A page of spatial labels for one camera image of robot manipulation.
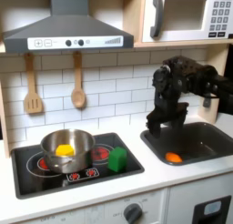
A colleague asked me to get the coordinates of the black stove top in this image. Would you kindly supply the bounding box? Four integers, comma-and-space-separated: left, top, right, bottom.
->
11, 132, 146, 200

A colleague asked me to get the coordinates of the orange toy carrot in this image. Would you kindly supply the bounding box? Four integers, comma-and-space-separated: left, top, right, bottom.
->
165, 151, 184, 164

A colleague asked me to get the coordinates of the grey extractor hood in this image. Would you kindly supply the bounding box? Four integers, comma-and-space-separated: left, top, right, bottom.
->
2, 0, 135, 55

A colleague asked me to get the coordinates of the green block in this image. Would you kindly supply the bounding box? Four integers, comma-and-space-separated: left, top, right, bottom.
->
107, 146, 128, 173

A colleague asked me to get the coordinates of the grey stove knob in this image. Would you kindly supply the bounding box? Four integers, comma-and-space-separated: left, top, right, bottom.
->
123, 203, 144, 224

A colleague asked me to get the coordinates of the wooden slotted spatula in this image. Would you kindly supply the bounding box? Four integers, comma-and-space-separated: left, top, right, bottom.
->
23, 53, 44, 115

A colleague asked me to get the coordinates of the wooden spoon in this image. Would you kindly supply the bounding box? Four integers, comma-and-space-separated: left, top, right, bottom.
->
71, 51, 87, 109

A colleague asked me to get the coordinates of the dark grey sink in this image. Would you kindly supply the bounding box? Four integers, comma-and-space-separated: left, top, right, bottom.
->
139, 121, 233, 167

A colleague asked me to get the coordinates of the yellow block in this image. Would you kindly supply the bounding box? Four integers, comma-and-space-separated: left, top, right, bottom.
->
55, 144, 76, 158

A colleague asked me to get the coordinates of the steel pot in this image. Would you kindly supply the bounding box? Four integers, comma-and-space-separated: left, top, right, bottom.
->
40, 128, 96, 175

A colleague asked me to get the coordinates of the grey microwave handle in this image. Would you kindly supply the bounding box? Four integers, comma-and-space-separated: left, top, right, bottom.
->
149, 0, 165, 39

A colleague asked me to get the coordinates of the white toy microwave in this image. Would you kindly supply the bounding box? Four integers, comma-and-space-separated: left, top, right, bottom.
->
141, 0, 233, 44

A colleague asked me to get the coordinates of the wooden shelf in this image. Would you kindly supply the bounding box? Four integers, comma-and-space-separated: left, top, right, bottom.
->
133, 38, 233, 49

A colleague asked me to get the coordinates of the dark cabinet door handle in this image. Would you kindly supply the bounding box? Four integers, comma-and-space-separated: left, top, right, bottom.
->
191, 195, 232, 224

